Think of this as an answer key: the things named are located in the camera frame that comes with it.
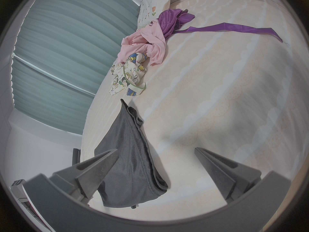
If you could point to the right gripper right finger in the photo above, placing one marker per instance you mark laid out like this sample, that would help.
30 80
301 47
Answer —
227 177

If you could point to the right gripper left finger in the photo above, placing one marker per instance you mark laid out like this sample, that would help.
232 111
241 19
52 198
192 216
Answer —
91 175

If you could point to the black long-sleeved top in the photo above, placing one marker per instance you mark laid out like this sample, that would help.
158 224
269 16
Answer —
130 158

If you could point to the bed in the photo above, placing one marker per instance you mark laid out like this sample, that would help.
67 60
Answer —
217 93

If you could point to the blue-green curtain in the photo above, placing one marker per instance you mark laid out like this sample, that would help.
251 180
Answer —
72 32
48 100

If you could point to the white printed pyjama garment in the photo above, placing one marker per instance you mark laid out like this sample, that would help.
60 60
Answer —
128 76

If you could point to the pink garment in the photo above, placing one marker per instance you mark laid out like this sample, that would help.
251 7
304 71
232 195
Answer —
154 47

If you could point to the purple garment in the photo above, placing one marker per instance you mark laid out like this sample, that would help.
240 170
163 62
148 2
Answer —
169 20

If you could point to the white printed pillow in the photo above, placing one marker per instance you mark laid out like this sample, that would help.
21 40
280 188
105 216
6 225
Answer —
152 6

